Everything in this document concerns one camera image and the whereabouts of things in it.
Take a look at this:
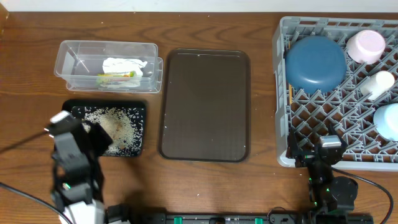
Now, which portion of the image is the black tray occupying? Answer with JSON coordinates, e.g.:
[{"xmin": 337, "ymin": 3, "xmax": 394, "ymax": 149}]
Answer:
[{"xmin": 62, "ymin": 99, "xmax": 146, "ymax": 152}]

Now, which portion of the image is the clear plastic bin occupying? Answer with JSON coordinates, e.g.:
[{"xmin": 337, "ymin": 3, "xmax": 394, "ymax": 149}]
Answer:
[{"xmin": 54, "ymin": 40, "xmax": 159, "ymax": 81}]

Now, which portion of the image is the large blue plate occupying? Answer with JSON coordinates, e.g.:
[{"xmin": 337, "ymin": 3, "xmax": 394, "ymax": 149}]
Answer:
[{"xmin": 285, "ymin": 35, "xmax": 347, "ymax": 94}]

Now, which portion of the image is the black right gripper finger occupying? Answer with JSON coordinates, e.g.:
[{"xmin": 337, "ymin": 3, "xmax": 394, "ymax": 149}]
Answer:
[
  {"xmin": 288, "ymin": 130, "xmax": 303, "ymax": 168},
  {"xmin": 329, "ymin": 123, "xmax": 348, "ymax": 149}
]

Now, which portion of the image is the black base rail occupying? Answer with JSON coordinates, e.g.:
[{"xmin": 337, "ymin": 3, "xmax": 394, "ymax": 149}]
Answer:
[{"xmin": 105, "ymin": 205, "xmax": 374, "ymax": 224}]

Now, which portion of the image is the pile of rice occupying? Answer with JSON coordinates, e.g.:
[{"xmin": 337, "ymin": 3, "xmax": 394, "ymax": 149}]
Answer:
[{"xmin": 71, "ymin": 106, "xmax": 146, "ymax": 157}]

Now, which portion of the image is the wooden chopstick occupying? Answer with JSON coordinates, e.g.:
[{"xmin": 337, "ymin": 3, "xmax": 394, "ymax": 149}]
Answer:
[{"xmin": 289, "ymin": 84, "xmax": 293, "ymax": 106}]

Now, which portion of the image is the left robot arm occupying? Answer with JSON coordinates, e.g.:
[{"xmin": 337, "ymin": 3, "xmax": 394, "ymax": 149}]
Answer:
[{"xmin": 1, "ymin": 121, "xmax": 132, "ymax": 224}]

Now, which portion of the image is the dark brown serving tray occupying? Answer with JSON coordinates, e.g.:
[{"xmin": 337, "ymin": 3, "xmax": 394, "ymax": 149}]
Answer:
[{"xmin": 158, "ymin": 49, "xmax": 251, "ymax": 163}]

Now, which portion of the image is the white napkin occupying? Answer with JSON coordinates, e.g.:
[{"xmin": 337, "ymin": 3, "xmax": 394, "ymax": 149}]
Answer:
[{"xmin": 99, "ymin": 58, "xmax": 148, "ymax": 88}]

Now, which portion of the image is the cream white cup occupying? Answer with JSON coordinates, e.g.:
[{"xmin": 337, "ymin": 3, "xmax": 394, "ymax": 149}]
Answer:
[{"xmin": 360, "ymin": 71, "xmax": 395, "ymax": 100}]

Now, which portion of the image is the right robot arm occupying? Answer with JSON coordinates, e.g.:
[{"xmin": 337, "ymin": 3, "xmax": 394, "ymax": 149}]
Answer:
[{"xmin": 288, "ymin": 125, "xmax": 394, "ymax": 224}]

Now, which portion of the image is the green wrapper scrap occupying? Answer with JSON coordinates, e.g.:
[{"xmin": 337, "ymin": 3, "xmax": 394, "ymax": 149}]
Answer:
[{"xmin": 96, "ymin": 71, "xmax": 136, "ymax": 85}]

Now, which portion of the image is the light blue bowl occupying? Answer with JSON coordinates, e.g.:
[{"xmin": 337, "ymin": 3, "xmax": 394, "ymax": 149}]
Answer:
[{"xmin": 373, "ymin": 103, "xmax": 398, "ymax": 141}]

